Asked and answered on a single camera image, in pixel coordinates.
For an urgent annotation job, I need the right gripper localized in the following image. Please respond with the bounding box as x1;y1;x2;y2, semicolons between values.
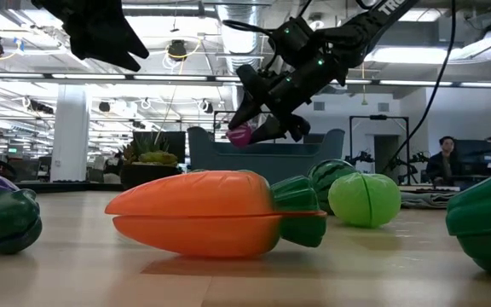
228;55;344;145

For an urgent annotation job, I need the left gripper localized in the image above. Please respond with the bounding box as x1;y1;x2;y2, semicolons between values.
32;0;150;72

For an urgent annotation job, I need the toy watermelon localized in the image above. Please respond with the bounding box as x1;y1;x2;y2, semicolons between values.
307;159;360;214

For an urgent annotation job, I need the orange toy carrot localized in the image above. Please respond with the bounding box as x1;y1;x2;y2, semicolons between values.
104;169;328;259

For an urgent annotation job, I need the light green toy cabbage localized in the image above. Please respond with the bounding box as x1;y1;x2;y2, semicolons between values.
327;172;402;229

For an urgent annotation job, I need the purple toy eggplant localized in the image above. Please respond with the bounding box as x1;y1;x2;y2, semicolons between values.
0;170;43;256

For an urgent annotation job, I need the dark green toy pepper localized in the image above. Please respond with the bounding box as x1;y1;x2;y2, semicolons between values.
445;159;491;281

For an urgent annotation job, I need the teal plastic bin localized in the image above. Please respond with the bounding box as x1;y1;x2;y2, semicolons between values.
187;126;346;185

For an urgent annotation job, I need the white pillar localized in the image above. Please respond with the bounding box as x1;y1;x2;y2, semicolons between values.
49;84;91;183

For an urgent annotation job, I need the potted succulent plant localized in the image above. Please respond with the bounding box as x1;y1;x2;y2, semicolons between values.
119;131;182;191

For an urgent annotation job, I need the person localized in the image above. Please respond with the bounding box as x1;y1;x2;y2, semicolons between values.
425;135;464;185

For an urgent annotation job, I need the folded grey cloth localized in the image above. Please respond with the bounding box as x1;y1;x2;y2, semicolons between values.
401;190;459;210

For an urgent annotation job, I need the background computer monitor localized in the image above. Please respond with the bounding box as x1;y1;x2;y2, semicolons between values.
456;139;491;176

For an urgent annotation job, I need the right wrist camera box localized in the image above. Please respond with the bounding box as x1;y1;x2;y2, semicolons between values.
269;16;327;65

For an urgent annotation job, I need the silver ventilation duct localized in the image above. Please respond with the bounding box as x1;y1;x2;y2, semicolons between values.
217;3;268;142

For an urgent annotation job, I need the black aluminium table frame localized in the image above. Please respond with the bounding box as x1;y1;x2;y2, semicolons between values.
14;181;124;193

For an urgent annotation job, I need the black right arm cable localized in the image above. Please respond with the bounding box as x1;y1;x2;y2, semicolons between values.
381;0;458;174

